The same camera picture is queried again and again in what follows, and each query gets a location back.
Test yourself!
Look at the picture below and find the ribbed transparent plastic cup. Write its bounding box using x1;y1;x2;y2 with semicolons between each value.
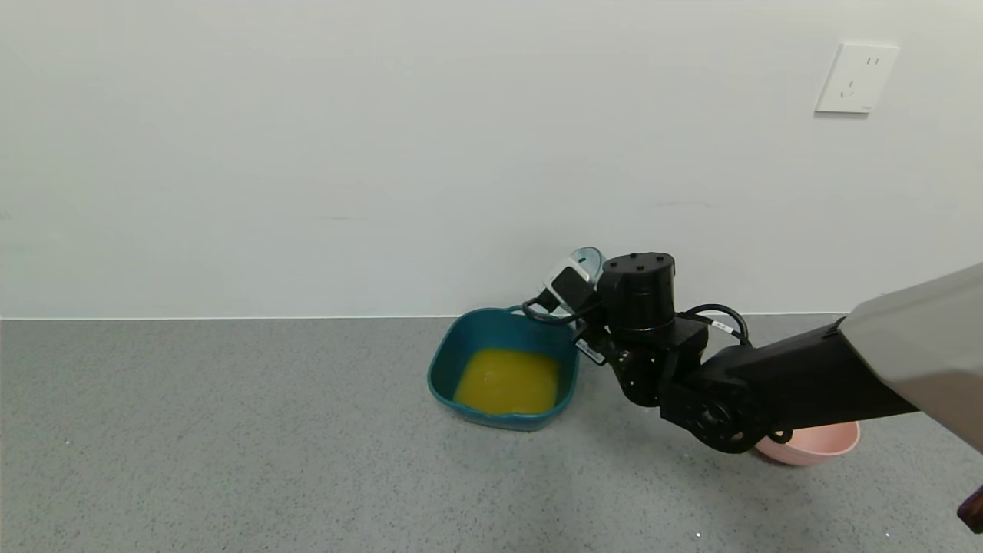
569;247;607;286

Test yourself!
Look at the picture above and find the orange juice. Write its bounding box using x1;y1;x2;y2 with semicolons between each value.
453;348;560;416

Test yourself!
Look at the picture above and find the pink round bowl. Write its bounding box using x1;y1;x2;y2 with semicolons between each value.
754;421;861;467

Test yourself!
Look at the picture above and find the teal square plastic basin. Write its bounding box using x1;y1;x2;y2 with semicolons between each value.
427;307;580;432

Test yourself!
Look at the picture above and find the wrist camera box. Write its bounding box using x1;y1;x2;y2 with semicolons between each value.
541;260;594;312

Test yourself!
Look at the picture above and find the white wall socket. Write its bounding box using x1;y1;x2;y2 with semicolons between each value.
815;42;900;114

